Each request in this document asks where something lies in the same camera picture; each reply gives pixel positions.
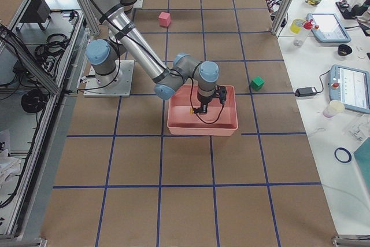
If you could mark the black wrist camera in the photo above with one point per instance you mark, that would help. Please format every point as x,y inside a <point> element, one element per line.
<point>222,94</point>

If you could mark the pink foam cube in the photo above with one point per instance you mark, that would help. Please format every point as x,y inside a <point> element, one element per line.
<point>164,19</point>

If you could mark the blue teach pendant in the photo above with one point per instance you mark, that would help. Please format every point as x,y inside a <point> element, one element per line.
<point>349,86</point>
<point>330,28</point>

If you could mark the aluminium frame post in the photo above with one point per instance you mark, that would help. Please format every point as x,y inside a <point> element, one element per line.
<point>286,2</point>

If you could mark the black power adapter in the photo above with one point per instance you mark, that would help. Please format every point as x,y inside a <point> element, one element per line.
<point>305,92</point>

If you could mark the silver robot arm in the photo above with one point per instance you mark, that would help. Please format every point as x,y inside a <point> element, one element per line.
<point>113,14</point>

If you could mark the black small bowl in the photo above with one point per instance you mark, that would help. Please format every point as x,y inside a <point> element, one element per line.
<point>344,50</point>

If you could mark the white paper cup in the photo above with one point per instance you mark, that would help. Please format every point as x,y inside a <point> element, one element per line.
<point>333,108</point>

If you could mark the clear squeeze bottle red cap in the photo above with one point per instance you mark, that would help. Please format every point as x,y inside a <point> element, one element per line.
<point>303,33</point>

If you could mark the yellow tape roll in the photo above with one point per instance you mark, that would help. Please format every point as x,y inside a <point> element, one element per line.
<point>296,25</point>

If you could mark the green foam cube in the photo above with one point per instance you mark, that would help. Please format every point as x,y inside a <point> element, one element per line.
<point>257,83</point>

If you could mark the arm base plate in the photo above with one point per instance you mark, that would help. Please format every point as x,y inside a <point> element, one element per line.
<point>115,84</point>

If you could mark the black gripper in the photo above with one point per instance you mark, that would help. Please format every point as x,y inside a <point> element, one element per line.
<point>203,104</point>

